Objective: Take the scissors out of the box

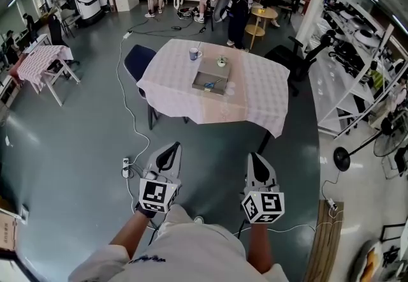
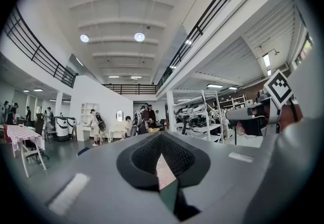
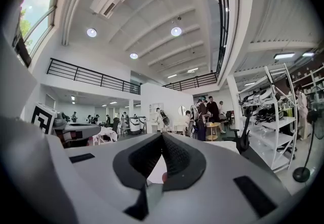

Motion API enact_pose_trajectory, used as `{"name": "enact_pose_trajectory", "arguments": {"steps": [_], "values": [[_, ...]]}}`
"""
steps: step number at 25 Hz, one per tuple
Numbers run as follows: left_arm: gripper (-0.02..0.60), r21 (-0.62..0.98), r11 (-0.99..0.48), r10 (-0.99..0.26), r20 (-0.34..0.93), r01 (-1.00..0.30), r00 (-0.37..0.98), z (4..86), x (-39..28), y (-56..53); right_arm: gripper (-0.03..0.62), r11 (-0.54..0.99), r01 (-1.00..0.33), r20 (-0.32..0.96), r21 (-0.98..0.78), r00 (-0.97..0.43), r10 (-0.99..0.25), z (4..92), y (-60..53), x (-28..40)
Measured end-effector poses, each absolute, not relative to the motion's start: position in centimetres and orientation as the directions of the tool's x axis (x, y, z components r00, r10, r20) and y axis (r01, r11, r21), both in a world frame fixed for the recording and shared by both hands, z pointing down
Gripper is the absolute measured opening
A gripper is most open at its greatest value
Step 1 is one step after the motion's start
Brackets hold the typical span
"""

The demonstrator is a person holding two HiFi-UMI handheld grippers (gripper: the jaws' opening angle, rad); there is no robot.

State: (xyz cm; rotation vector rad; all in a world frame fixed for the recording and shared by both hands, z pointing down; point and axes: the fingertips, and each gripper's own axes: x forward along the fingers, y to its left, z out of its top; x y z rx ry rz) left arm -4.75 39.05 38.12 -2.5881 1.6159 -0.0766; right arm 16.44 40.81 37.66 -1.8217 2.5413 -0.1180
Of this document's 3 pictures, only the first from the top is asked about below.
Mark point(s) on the black fabric chair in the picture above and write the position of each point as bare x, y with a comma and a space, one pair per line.
56, 30

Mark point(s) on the white and blue mug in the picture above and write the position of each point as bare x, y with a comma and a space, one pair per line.
193, 53

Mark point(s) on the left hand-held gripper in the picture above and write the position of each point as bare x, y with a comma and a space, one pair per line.
155, 194

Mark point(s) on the small potted plant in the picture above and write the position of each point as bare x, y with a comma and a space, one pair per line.
222, 60

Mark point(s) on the small pink-clothed folding table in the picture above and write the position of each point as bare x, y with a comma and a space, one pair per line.
41, 62

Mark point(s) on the white power strip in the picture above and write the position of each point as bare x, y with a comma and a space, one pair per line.
127, 35
331, 204
126, 167

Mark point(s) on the white metal shelf rack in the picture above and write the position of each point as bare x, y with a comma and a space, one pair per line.
344, 76

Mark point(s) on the person's right forearm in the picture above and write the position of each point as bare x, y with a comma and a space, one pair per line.
259, 249

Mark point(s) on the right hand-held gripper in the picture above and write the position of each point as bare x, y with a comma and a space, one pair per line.
264, 205

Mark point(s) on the person's left forearm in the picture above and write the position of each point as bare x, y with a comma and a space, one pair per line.
130, 236

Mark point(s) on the person's white shirt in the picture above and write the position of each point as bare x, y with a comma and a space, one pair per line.
188, 255

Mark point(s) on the pink checked tablecloth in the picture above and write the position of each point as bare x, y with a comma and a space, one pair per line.
178, 89

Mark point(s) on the round wooden side table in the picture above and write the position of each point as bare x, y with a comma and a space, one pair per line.
264, 14

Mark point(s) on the clear plastic cup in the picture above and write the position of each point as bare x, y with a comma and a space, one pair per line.
230, 87

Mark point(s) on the person's white shoe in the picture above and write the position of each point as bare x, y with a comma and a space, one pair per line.
199, 219

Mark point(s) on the dark blue chair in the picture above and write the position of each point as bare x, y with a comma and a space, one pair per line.
137, 57

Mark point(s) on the black office chair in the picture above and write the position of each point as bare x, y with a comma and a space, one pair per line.
283, 57

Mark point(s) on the light wooden crate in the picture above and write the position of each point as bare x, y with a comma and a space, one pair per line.
8, 229

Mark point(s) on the grey drawer box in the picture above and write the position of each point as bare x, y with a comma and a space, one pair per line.
216, 73

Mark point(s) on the wooden floor board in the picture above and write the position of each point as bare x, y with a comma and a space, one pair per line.
325, 242

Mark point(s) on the black floor fan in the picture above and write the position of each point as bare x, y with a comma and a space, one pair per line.
342, 158

